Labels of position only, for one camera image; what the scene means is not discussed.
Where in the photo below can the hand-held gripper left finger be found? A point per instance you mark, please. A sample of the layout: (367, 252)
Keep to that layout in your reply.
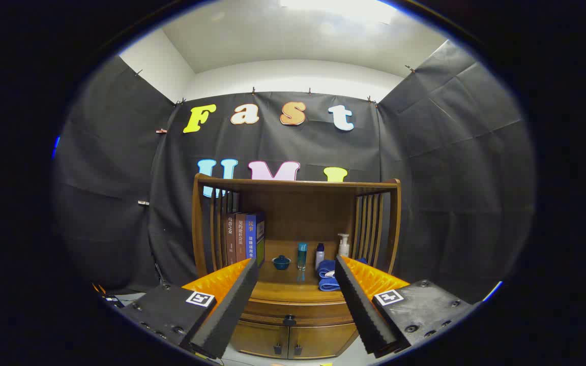
(232, 305)

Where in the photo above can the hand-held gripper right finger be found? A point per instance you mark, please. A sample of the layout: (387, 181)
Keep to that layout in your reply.
(359, 305)

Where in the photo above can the wooden drawer with black knob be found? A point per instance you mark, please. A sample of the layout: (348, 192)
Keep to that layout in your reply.
(272, 308)

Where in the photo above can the wooden cabinet door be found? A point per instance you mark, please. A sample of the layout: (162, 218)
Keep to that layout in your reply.
(323, 340)
(257, 338)

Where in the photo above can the wooden countertop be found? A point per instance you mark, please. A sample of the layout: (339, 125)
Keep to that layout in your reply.
(290, 282)

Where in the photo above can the wooden cabinet with slatted sides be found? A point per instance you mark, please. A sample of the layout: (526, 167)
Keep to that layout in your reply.
(298, 208)

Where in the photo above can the folded blue towel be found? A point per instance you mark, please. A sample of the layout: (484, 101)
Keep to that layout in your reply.
(326, 283)

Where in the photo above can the white pump bottle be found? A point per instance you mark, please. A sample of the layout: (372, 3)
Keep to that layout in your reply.
(344, 248)

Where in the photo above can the white bottle with blue cap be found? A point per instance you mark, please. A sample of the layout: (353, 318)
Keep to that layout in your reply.
(320, 258)

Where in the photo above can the small blue lidded bowl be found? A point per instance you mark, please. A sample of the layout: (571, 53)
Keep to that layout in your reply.
(281, 263)

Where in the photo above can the dark brown book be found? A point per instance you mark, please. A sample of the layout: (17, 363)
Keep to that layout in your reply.
(229, 239)

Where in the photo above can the reddish brown book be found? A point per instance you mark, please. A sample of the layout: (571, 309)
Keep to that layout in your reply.
(240, 236)

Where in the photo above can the blue book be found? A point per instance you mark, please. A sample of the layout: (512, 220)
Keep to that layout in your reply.
(253, 236)

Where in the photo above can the clear blue glass bottle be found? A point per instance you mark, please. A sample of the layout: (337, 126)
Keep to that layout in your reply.
(302, 256)

